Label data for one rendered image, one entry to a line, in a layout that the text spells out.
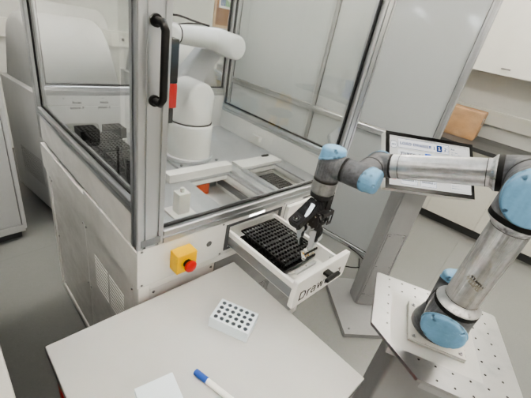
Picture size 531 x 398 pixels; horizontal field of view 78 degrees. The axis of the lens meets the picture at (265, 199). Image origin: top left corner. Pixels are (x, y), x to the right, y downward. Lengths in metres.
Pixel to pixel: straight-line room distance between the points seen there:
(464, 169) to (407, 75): 1.62
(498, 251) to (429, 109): 1.70
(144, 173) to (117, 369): 0.49
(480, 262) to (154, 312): 0.89
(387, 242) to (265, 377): 1.34
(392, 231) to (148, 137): 1.58
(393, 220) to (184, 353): 1.43
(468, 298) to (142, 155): 0.89
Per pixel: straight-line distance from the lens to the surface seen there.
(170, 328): 1.04
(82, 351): 1.03
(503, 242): 0.91
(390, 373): 1.35
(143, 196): 0.91
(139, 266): 1.03
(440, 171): 1.01
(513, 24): 4.11
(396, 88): 2.58
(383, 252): 2.15
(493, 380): 1.32
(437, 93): 2.50
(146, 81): 0.81
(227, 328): 1.02
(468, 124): 4.04
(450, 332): 1.05
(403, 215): 2.04
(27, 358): 2.04
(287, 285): 1.05
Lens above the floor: 1.57
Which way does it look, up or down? 28 degrees down
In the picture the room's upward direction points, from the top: 12 degrees clockwise
